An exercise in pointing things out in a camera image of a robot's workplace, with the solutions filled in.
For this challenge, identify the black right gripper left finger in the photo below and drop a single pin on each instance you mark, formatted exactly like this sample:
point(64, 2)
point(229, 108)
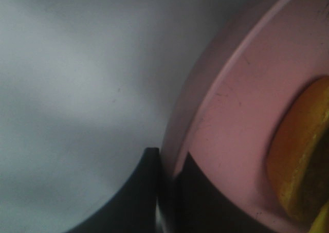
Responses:
point(133, 207)

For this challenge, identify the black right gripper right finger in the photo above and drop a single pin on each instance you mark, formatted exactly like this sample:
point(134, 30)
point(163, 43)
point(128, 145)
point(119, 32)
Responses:
point(200, 207)

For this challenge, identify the pink round plate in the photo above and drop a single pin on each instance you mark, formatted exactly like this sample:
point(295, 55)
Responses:
point(234, 98)

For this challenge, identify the toy burger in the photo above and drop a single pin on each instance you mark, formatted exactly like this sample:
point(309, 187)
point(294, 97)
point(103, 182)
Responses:
point(297, 161)

